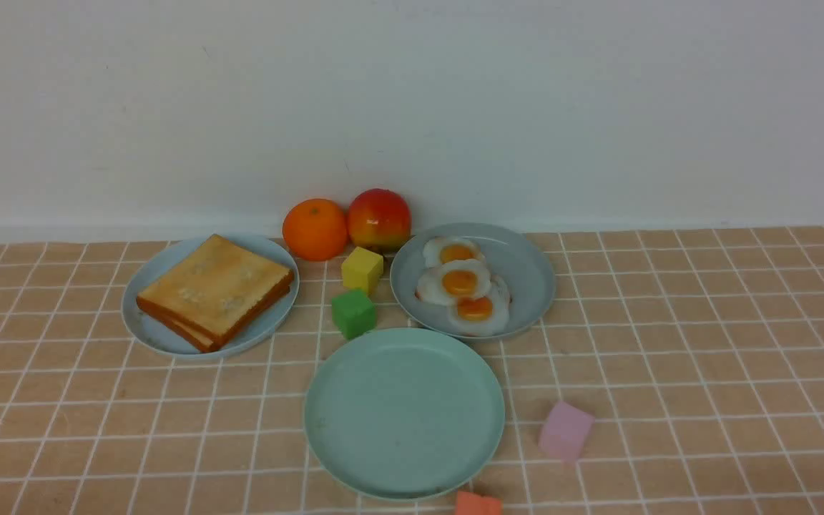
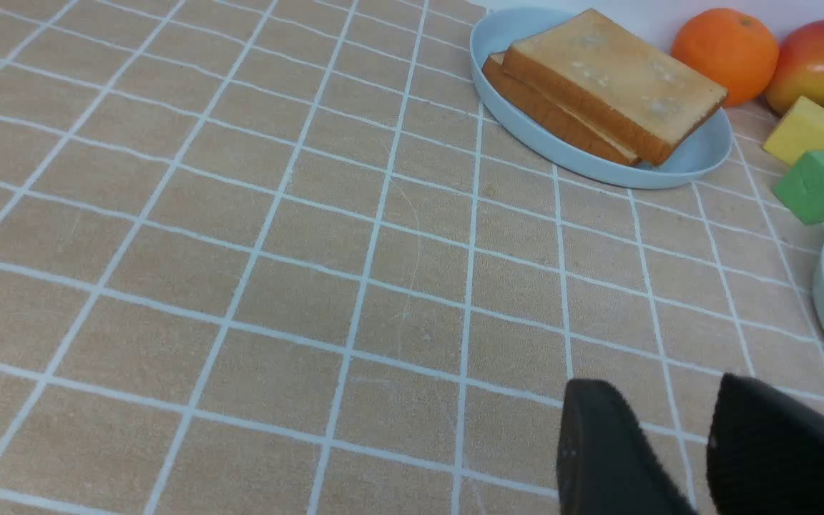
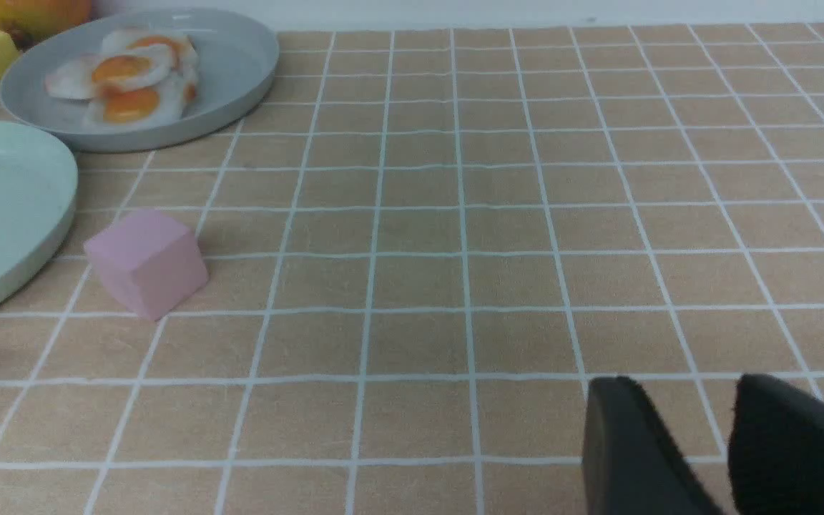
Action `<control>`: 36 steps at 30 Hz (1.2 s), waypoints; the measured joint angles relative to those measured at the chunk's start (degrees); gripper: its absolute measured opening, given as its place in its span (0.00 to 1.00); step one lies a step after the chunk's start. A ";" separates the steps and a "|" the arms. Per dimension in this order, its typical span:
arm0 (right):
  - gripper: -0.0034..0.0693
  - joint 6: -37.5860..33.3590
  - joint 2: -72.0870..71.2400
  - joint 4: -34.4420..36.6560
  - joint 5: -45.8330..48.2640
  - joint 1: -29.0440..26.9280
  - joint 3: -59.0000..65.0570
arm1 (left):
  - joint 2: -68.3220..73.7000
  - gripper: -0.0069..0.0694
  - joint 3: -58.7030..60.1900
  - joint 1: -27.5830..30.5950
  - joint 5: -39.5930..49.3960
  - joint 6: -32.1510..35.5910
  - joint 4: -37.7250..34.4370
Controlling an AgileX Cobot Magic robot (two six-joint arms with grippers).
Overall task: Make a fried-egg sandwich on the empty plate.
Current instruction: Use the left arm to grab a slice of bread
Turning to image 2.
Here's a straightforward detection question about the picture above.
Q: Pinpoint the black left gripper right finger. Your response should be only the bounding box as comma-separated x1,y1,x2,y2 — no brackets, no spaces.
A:
707,373,824,514

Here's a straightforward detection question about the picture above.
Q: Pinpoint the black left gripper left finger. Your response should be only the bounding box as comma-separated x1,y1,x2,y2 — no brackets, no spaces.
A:
556,378,696,514

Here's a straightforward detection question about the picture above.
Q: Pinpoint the toast slice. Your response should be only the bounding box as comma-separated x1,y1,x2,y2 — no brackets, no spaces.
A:
483,52,641,167
501,9,728,166

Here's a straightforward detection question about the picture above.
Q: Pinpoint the green foam cube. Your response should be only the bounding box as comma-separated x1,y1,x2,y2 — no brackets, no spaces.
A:
772,149,824,225

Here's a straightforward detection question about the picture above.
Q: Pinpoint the light blue plate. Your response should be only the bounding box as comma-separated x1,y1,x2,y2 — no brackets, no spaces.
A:
469,6,733,190

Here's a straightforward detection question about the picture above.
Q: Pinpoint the yellow foam cube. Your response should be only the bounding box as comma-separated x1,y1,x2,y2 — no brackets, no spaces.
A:
762,97,824,166

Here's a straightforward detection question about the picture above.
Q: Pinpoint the orange fruit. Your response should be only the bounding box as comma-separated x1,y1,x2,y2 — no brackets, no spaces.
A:
670,9,780,107

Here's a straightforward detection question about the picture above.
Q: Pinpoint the checkered tan tablecloth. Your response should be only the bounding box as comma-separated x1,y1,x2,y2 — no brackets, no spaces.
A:
0,1,824,514

